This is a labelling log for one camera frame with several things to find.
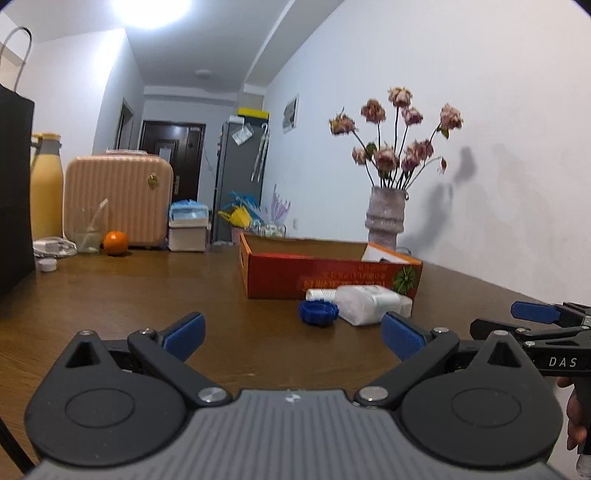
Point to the folded hanging umbrella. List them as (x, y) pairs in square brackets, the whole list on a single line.
[(260, 152)]

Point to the clear glass cup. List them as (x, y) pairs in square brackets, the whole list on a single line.
[(87, 237)]

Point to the dried pink roses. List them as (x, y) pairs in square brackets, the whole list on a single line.
[(388, 157)]

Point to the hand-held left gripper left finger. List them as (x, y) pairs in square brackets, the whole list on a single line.
[(185, 333)]

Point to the person's right hand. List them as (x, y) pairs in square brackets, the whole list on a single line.
[(575, 415)]

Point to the rack of small bottles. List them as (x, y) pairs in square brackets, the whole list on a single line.
[(272, 229)]

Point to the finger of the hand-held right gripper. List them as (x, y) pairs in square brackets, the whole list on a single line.
[(535, 312), (508, 328)]

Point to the white trash bin blue bag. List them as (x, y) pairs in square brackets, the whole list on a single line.
[(187, 230)]

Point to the ribbed violet-blue lid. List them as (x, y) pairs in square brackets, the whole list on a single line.
[(317, 314)]

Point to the small white round cap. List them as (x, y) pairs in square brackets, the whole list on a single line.
[(47, 265)]

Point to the pink textured vase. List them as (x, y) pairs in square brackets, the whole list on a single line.
[(385, 217)]

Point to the white screw cap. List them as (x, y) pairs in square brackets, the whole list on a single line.
[(319, 294)]

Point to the purple decorative plant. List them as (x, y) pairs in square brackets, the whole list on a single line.
[(278, 205)]

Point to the yellow thermos jug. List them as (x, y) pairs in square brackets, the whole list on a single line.
[(46, 194)]

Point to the yellow and black box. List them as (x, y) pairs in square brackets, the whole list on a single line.
[(253, 113)]

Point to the bright ceiling light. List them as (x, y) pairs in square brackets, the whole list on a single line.
[(150, 10)]

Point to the black paper bag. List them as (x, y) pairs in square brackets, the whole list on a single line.
[(14, 184)]

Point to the white plastic bottle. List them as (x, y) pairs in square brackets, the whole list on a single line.
[(364, 304)]

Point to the pink ribbed suitcase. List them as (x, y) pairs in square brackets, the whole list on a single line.
[(124, 198)]

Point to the dark entrance door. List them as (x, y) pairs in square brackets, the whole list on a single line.
[(171, 157)]

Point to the red cardboard box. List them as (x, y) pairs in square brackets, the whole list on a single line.
[(295, 277)]

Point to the blue and yellow plastic tools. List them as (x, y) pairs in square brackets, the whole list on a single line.
[(240, 212)]

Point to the grey refrigerator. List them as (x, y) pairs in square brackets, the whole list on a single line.
[(235, 194)]

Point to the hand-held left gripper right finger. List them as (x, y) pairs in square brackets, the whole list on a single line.
[(402, 339)]

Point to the wall picture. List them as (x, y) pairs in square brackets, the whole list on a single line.
[(290, 114)]

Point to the eyeglasses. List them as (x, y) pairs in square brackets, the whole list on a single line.
[(404, 250)]

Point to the orange fruit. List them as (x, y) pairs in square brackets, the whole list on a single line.
[(115, 242)]

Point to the side room door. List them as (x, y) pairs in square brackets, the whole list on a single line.
[(124, 124)]

